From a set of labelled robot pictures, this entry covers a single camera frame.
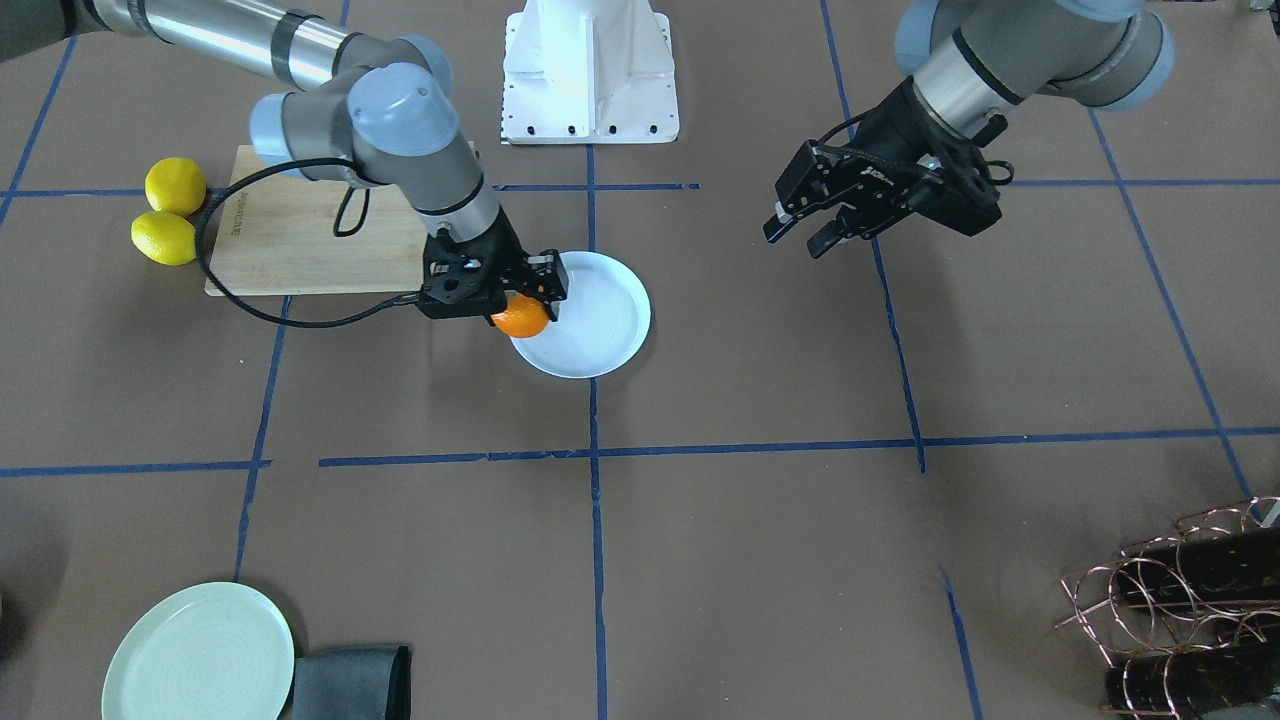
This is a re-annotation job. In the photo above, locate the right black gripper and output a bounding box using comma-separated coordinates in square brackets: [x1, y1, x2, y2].
[415, 211, 570, 323]

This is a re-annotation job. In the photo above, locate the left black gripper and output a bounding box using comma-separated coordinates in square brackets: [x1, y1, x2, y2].
[763, 79, 1004, 259]

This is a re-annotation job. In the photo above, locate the orange fruit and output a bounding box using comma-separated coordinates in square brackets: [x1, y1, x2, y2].
[489, 292, 552, 340]

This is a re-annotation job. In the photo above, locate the light blue plate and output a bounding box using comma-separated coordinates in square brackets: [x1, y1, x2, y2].
[511, 251, 652, 379]

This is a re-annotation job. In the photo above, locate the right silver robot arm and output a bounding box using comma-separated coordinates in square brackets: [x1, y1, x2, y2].
[3, 1, 568, 322]

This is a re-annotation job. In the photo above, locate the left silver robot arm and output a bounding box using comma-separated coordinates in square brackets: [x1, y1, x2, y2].
[762, 1, 1176, 258]

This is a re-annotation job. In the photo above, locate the light green plate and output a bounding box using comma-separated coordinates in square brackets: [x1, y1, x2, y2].
[100, 582, 294, 719]

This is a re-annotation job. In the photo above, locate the wooden cutting board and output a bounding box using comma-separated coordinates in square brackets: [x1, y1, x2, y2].
[207, 174, 428, 296]

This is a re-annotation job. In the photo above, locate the yellow lemon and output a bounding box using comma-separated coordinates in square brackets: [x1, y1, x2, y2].
[143, 156, 209, 217]
[131, 210, 198, 266]

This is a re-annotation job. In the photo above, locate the grey folded cloth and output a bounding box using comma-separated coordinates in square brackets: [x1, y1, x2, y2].
[291, 644, 412, 719]

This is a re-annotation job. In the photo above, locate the dark wine bottle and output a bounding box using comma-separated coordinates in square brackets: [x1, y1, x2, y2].
[1105, 642, 1279, 719]
[1110, 527, 1279, 614]

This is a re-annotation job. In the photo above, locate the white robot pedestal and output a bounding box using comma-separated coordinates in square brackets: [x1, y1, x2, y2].
[500, 1, 681, 146]

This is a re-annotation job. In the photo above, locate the copper wire bottle rack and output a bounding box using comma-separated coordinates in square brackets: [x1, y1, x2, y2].
[1059, 496, 1279, 719]

